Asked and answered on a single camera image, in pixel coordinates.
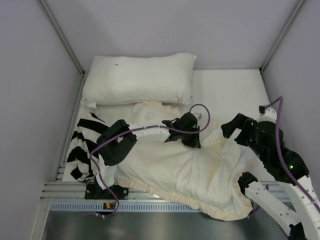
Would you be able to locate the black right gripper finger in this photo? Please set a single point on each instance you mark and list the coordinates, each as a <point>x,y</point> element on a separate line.
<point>238,122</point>
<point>227,132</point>

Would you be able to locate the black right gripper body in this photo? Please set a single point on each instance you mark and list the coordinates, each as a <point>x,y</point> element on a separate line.
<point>236,127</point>

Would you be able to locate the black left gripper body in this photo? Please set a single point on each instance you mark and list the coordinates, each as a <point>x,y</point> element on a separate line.
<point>191,138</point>

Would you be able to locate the grey plush cream-frilled pillowcase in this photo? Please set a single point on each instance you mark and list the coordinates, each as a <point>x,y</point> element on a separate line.
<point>204,178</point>

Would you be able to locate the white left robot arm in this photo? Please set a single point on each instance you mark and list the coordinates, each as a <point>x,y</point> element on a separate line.
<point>115,143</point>

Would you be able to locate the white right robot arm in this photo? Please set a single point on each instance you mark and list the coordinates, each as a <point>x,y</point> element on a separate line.
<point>290,171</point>

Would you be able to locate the white plain pillow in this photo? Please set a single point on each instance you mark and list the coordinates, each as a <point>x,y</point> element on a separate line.
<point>126,80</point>

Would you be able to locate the black white striped cloth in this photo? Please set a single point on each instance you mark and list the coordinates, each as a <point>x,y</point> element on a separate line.
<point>83,141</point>

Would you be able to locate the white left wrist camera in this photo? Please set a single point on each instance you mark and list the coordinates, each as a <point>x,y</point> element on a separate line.
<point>198,115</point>

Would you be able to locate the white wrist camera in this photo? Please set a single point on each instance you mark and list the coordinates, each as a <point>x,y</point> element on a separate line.
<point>267,114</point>
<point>198,115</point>

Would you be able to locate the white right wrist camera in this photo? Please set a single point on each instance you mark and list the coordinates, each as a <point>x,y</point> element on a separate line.
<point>267,114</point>

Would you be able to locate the right corner aluminium post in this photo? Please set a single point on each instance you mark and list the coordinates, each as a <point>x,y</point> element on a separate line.
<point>288,23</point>

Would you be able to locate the corner aluminium post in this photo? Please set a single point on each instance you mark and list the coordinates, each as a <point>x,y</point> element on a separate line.
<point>60,34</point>
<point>288,23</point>

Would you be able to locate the left corner aluminium post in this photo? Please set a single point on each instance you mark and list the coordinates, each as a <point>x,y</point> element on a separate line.
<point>60,34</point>

